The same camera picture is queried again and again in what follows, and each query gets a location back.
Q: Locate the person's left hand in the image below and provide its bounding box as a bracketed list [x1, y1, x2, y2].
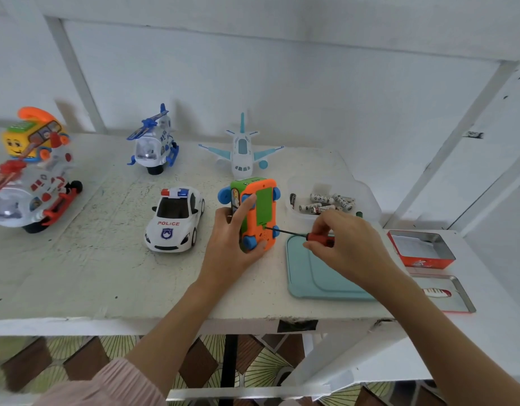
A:
[197, 193, 268, 293]

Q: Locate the person's right hand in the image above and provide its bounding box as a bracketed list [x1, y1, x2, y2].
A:
[302, 209, 398, 293]

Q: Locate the red handled screwdriver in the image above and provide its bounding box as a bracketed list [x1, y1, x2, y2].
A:
[264, 226, 335, 248]

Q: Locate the orange green toy vehicle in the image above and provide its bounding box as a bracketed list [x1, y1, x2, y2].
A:
[218, 177, 282, 252]

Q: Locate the person's right forearm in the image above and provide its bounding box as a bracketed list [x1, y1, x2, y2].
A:
[370, 266, 520, 406]

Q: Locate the person's left forearm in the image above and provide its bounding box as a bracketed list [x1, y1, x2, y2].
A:
[124, 278, 228, 398]

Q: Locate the teal plastic tray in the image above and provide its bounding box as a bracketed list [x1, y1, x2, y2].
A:
[286, 234, 380, 301]

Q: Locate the pile of batteries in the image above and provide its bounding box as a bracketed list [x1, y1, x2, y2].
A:
[290, 193, 356, 215]

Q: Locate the clear plastic container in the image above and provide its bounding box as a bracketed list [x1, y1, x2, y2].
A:
[285, 176, 382, 225]

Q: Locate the white police toy car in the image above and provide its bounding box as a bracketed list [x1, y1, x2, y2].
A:
[144, 187, 206, 253]

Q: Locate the white blue toy airplane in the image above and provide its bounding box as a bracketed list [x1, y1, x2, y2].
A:
[198, 112, 285, 180]

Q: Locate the red tin box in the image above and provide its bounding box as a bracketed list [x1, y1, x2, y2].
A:
[386, 230, 456, 270]

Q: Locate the black table leg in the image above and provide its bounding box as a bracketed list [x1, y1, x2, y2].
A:
[219, 334, 239, 406]

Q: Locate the metal tin lid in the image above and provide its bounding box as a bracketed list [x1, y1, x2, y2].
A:
[407, 273, 476, 314]

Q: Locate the white blue toy helicopter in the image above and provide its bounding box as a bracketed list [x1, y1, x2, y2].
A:
[126, 103, 180, 176]

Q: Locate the pink sleeve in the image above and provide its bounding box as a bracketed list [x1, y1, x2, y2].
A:
[34, 357, 168, 406]

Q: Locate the white red toy helicopter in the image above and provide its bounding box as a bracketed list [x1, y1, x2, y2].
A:
[0, 144, 83, 234]

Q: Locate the yellow toy telephone bus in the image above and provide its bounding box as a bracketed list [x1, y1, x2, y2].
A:
[1, 107, 71, 164]

